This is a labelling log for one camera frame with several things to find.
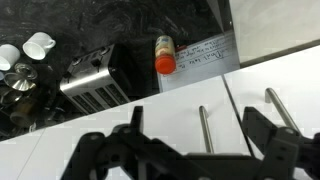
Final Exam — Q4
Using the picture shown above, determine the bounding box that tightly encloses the red-capped creamer bottle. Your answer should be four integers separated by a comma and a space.
155, 35, 176, 74

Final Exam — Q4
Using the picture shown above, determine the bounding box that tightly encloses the white handwritten paper notice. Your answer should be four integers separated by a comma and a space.
158, 31, 240, 92

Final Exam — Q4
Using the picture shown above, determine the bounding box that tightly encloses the white mug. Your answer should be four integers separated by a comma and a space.
0, 44, 20, 71
22, 32, 56, 60

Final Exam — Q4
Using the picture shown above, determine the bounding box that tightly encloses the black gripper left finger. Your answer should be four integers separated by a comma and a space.
61, 106, 187, 180

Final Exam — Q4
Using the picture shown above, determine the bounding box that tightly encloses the steel handle of door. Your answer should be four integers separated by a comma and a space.
265, 88, 301, 133

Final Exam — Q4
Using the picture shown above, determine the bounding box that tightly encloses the white cupboard door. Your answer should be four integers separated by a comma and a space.
0, 77, 249, 180
222, 44, 320, 180

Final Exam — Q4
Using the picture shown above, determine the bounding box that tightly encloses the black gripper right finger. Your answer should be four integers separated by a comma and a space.
242, 107, 320, 180

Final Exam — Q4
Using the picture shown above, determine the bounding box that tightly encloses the steel four-slot toaster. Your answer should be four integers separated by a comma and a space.
60, 44, 143, 114

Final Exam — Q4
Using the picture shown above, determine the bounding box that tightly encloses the steel funnel basket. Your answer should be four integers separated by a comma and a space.
4, 73, 36, 92

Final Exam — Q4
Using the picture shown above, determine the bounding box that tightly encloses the steel handle right-centre door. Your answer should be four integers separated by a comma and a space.
199, 106, 214, 153

